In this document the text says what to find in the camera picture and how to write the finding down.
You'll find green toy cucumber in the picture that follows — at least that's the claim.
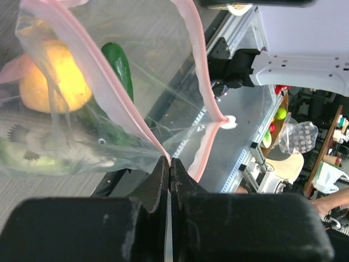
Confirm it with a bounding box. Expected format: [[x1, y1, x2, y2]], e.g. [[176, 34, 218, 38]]
[[75, 42, 134, 146]]

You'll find clear pink zip top bag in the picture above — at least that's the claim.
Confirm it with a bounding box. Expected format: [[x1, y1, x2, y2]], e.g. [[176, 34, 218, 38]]
[[1, 1, 245, 175]]

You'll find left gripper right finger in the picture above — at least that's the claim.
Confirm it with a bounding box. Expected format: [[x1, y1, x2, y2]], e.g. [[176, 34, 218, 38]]
[[170, 158, 207, 261]]

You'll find grey toy fish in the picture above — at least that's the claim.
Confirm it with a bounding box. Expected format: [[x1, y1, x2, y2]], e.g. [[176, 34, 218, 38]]
[[1, 122, 116, 168]]

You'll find slotted cable duct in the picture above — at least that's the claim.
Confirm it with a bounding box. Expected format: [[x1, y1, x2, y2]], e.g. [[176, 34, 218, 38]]
[[172, 107, 256, 193]]

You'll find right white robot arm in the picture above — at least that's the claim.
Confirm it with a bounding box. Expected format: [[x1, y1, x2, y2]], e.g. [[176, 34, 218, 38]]
[[222, 49, 348, 97]]

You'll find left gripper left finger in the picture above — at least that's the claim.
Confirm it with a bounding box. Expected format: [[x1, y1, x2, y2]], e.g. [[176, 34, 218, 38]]
[[130, 156, 168, 261]]

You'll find spare dotted plastic bag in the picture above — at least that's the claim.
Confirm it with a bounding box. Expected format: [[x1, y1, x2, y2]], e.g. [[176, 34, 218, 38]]
[[278, 121, 318, 154]]

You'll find green toy cabbage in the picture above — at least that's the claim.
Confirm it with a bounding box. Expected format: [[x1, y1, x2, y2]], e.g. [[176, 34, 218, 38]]
[[1, 139, 73, 178]]

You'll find orange toy fruit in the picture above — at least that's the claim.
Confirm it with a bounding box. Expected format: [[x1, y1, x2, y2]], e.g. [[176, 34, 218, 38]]
[[19, 40, 92, 114]]

